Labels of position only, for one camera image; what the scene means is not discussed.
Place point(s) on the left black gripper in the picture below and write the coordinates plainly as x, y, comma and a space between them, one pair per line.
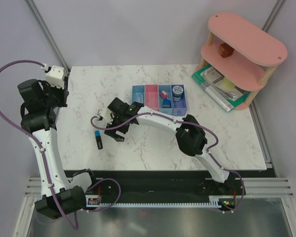
63, 93

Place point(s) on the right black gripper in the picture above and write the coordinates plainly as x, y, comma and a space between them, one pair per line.
117, 137

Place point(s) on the blue highlighter marker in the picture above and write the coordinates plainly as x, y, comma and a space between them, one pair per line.
98, 140

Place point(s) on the light blue end bin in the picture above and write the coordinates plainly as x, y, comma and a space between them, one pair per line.
136, 90

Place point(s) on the pink bin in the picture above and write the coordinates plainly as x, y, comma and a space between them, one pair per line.
152, 96

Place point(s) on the blue pencil sharpener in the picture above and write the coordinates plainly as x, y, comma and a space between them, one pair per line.
166, 103

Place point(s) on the pink eraser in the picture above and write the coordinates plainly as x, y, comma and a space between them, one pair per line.
163, 95

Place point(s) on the purple blue bin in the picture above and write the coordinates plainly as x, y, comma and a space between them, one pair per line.
180, 107

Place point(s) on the blue cleaning gel jar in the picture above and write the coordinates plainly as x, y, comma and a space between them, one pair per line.
177, 92

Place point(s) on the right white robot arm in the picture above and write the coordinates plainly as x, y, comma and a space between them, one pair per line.
190, 136

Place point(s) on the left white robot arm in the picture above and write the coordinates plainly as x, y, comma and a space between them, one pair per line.
59, 195

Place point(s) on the green spiral notebook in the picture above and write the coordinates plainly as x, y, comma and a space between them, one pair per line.
210, 80

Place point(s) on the red brown small box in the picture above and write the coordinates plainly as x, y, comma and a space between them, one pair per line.
225, 50

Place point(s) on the pink two tier shelf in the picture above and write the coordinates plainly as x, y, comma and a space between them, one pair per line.
256, 53

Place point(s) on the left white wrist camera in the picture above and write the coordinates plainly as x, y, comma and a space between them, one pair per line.
56, 77

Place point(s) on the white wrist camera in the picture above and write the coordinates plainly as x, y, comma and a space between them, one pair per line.
106, 114
56, 77

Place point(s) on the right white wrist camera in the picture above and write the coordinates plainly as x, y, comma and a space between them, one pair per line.
106, 114

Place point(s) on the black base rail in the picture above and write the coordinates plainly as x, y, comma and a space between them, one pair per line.
164, 184

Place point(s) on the white cable duct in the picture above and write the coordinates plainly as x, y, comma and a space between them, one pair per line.
93, 202

